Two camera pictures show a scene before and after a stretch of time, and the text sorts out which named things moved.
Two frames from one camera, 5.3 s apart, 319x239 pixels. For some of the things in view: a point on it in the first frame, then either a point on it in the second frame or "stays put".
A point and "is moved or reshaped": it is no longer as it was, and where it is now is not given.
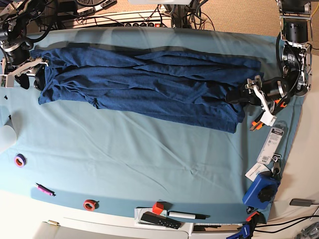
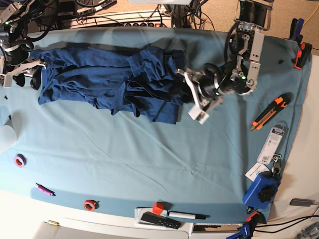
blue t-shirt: (189, 86) is moved or reshaped
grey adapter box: (301, 202) stays put
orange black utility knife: (257, 123) stays put
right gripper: (274, 89) -> (207, 81)
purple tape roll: (20, 160) stays put
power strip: (147, 19) stays put
